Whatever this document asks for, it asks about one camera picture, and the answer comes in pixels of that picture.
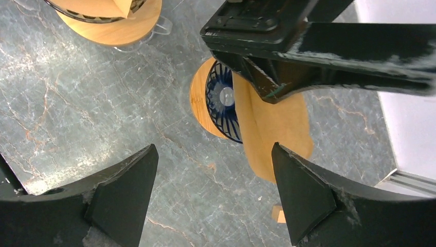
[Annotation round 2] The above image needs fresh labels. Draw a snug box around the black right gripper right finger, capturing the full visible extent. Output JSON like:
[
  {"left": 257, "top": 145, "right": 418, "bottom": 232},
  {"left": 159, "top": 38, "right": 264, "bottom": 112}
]
[{"left": 271, "top": 143, "right": 435, "bottom": 246}]

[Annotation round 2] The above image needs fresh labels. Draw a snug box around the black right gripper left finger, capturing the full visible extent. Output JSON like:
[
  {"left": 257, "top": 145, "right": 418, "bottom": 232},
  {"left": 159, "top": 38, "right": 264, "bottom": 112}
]
[{"left": 1, "top": 144, "right": 159, "bottom": 246}]

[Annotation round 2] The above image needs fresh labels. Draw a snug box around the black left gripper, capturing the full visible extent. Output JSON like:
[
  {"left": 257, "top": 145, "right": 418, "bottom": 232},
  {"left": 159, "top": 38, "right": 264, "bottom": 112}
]
[{"left": 200, "top": 1, "right": 354, "bottom": 104}]

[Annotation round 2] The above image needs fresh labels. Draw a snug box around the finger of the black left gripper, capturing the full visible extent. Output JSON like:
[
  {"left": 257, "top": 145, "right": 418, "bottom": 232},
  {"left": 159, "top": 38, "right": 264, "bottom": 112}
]
[{"left": 279, "top": 22, "right": 435, "bottom": 96}]

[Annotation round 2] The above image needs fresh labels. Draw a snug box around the blue plastic dripper cone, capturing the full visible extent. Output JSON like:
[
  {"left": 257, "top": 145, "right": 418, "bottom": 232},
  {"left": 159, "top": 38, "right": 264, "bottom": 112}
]
[{"left": 205, "top": 61, "right": 242, "bottom": 144}]

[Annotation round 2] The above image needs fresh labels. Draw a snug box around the wooden dripper ring holder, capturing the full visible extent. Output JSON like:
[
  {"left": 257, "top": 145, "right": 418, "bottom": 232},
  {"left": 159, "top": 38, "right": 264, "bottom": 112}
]
[{"left": 189, "top": 57, "right": 227, "bottom": 139}]

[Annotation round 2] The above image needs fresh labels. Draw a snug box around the brown paper coffee filter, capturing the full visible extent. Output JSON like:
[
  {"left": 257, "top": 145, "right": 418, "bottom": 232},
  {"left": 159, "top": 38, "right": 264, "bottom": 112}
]
[{"left": 50, "top": 0, "right": 132, "bottom": 17}]

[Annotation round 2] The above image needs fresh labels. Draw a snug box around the glass dripper with wooden collar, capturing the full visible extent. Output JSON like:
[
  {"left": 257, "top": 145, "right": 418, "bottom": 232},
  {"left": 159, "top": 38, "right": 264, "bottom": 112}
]
[{"left": 46, "top": 0, "right": 173, "bottom": 52}]

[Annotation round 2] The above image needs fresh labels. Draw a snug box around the small wooden cube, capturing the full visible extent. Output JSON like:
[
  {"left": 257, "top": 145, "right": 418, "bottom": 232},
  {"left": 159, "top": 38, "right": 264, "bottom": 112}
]
[{"left": 271, "top": 205, "right": 286, "bottom": 223}]

